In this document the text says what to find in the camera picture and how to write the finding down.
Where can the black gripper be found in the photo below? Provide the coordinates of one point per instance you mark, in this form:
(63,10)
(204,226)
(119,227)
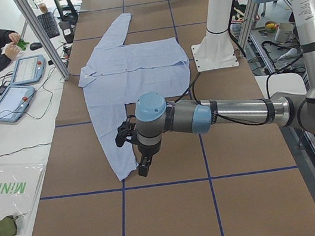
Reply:
(147,150)

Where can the light blue striped shirt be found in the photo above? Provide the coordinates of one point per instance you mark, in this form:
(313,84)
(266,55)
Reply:
(117,74)

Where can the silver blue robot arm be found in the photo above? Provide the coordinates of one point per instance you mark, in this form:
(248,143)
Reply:
(154,115)

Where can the clear plastic bag green print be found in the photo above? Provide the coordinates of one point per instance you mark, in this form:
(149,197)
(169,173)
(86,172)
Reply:
(19,186)

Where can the lower blue teach pendant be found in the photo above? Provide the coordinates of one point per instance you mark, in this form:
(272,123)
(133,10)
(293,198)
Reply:
(14,102)

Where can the blue teach pendant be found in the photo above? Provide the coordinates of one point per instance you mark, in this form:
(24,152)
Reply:
(14,102)
(28,70)

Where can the upper blue teach pendant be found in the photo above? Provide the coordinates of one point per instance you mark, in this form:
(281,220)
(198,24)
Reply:
(28,70)

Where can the black computer mouse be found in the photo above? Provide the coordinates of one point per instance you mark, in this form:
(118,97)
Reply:
(35,46)

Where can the white chair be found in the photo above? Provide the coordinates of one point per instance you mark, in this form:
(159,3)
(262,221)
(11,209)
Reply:
(281,83)

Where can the green toy object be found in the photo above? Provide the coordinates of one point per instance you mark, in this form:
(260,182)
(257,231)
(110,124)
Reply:
(22,45)

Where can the black keyboard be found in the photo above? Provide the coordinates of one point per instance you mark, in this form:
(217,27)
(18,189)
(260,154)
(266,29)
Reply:
(48,23)

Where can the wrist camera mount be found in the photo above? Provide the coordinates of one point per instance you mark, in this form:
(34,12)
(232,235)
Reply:
(126,132)

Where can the white central pedestal column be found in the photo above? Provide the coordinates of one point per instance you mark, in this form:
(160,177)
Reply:
(216,50)

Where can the aluminium frame post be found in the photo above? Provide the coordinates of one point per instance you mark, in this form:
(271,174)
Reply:
(42,36)

